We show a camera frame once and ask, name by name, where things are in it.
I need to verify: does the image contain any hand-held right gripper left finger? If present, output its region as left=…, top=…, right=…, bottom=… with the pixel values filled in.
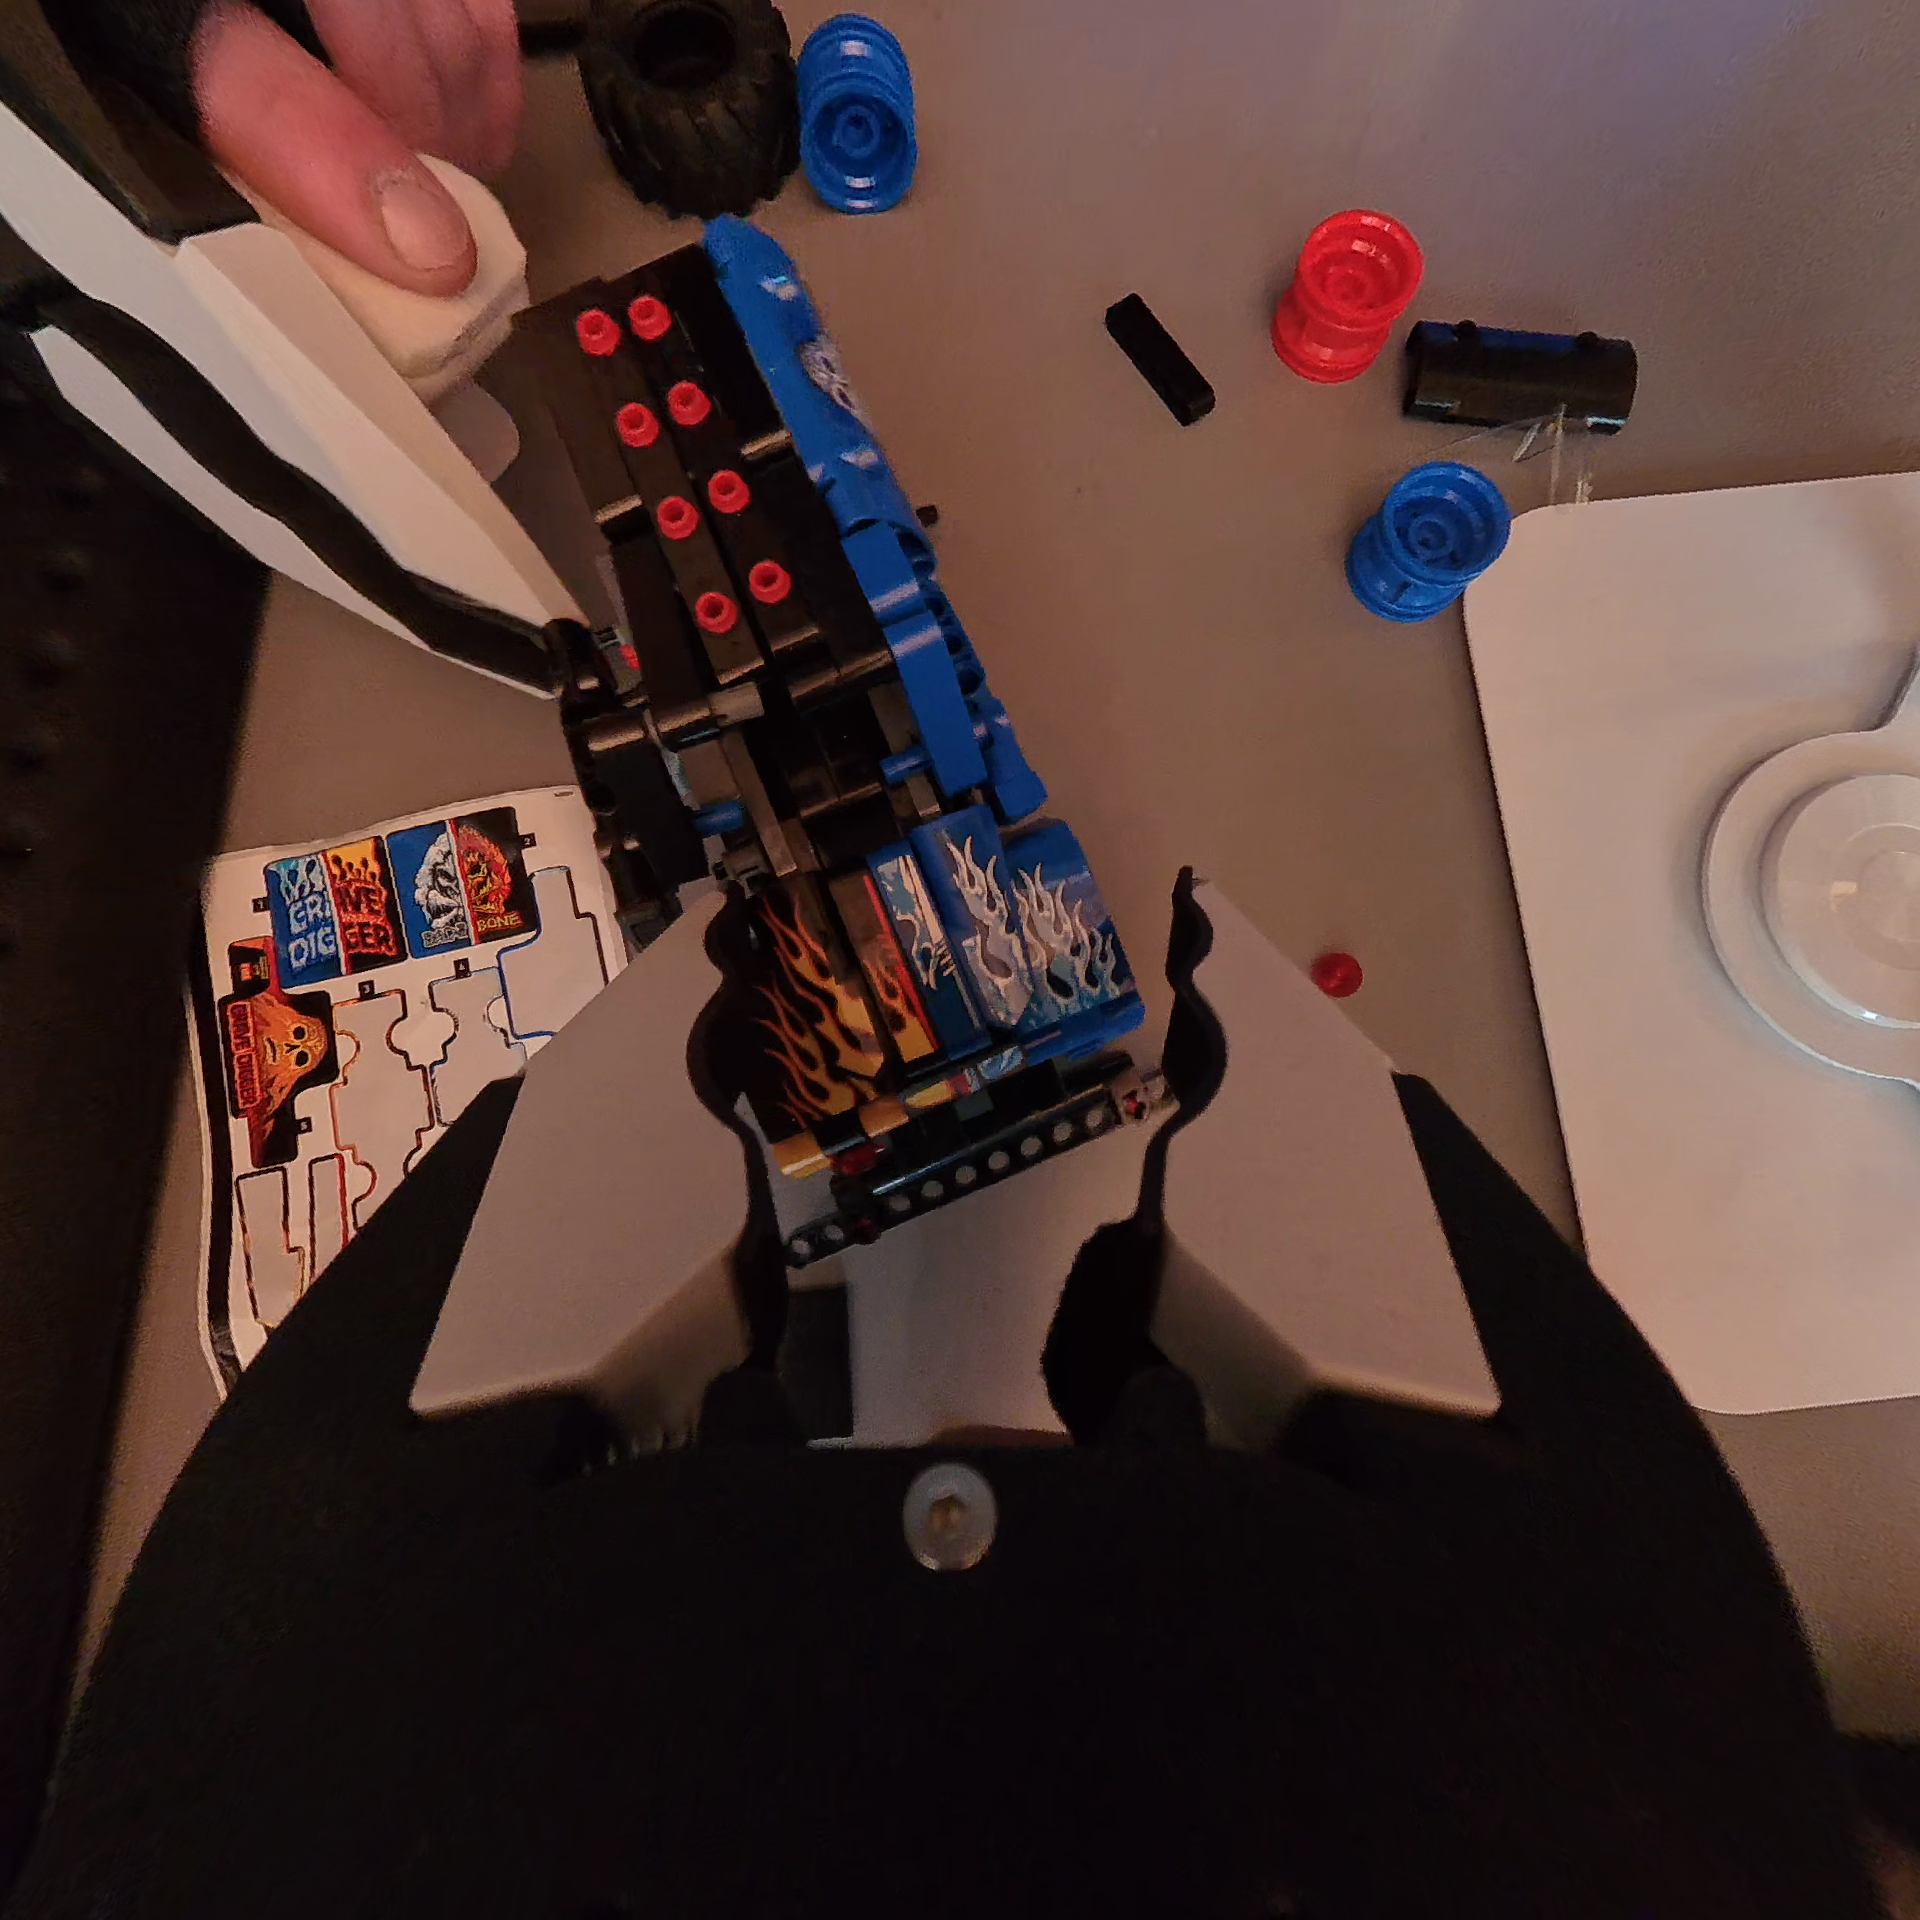
left=407, top=888, right=791, bottom=1433

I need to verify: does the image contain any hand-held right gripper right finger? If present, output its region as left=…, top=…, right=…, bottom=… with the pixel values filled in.
left=1037, top=863, right=1501, bottom=1452

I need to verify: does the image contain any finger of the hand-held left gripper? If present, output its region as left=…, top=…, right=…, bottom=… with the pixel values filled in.
left=26, top=321, right=564, bottom=701
left=0, top=104, right=589, bottom=666

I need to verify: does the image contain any blue black toy brick truck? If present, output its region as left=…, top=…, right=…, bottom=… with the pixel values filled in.
left=510, top=209, right=1181, bottom=1269

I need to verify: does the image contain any black brick beam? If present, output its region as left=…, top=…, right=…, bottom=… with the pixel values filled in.
left=1104, top=292, right=1217, bottom=429

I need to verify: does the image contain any person's left hand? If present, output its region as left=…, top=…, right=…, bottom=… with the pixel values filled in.
left=191, top=0, right=528, bottom=297

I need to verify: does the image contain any sticker sheet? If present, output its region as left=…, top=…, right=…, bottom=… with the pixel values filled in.
left=186, top=786, right=631, bottom=1378

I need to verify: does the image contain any white book stand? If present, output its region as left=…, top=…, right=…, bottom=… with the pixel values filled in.
left=1462, top=472, right=1920, bottom=1415

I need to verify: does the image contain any black rubber tire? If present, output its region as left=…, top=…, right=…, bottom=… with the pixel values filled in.
left=575, top=0, right=800, bottom=220

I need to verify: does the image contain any blue wheel rim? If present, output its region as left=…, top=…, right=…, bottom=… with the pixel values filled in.
left=1344, top=459, right=1513, bottom=623
left=793, top=11, right=919, bottom=216

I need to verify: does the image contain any black cylinder part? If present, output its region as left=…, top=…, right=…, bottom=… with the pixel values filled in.
left=1401, top=318, right=1640, bottom=438

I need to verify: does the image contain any red wheel rim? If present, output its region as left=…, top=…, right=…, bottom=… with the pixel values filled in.
left=1269, top=206, right=1428, bottom=386

